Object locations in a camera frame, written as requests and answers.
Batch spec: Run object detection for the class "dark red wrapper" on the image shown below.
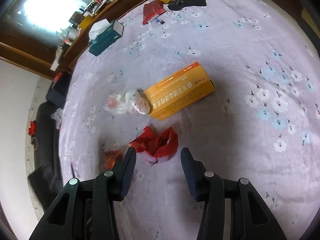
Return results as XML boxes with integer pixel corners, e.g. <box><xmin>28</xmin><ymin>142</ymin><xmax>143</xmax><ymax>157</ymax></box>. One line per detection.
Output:
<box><xmin>103</xmin><ymin>150</ymin><xmax>123</xmax><ymax>170</ymax></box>

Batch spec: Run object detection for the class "red snack bag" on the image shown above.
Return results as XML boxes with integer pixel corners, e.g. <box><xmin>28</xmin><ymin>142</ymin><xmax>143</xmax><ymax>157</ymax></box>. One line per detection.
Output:
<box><xmin>128</xmin><ymin>126</ymin><xmax>178</xmax><ymax>166</ymax></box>

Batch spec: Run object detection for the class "clear plastic bag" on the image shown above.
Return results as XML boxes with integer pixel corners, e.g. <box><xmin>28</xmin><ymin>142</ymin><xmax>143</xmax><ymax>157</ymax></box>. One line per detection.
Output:
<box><xmin>104</xmin><ymin>90</ymin><xmax>150</xmax><ymax>115</ymax></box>

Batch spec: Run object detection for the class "orange medicine box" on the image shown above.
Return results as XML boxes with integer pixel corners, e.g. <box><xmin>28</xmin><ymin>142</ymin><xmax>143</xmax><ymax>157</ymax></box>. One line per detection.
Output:
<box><xmin>143</xmin><ymin>62</ymin><xmax>215</xmax><ymax>121</ymax></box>

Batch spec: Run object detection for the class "black sofa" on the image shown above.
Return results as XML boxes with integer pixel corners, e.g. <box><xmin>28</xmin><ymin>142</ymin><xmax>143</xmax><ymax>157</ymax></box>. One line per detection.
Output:
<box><xmin>27</xmin><ymin>102</ymin><xmax>66</xmax><ymax>213</ymax></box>

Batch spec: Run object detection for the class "lilac floral tablecloth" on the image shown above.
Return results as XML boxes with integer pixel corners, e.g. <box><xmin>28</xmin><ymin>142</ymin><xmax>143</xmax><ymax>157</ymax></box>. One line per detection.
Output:
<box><xmin>57</xmin><ymin>0</ymin><xmax>320</xmax><ymax>240</ymax></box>

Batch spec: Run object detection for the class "teal tissue box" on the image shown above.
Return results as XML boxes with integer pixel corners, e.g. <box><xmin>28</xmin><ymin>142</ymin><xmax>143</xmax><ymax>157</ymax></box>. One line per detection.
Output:
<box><xmin>89</xmin><ymin>19</ymin><xmax>124</xmax><ymax>56</ymax></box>

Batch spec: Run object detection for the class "wooden sideboard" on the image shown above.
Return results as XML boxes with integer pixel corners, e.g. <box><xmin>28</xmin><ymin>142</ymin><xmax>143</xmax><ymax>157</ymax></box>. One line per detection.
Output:
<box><xmin>57</xmin><ymin>0</ymin><xmax>148</xmax><ymax>73</ymax></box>

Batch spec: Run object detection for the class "red packet far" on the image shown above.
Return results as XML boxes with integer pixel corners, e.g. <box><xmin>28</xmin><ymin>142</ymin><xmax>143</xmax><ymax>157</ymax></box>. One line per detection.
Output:
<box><xmin>142</xmin><ymin>0</ymin><xmax>165</xmax><ymax>25</ymax></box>

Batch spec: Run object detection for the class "black wallet pouch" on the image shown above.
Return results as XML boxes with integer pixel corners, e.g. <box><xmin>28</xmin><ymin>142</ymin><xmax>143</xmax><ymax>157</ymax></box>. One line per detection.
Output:
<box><xmin>168</xmin><ymin>0</ymin><xmax>207</xmax><ymax>11</ymax></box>

